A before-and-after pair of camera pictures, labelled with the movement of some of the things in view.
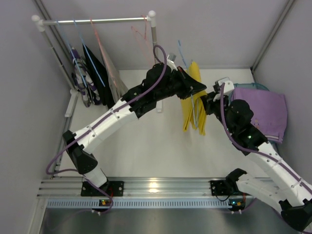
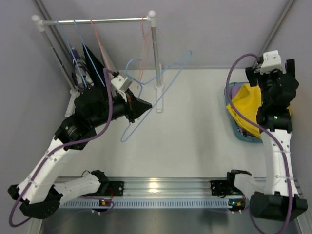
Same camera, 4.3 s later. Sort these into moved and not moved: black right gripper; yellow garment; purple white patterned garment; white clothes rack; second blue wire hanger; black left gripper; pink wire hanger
Moved: pink wire hanger; black left gripper; black right gripper; yellow garment
Not moved: white clothes rack; second blue wire hanger; purple white patterned garment
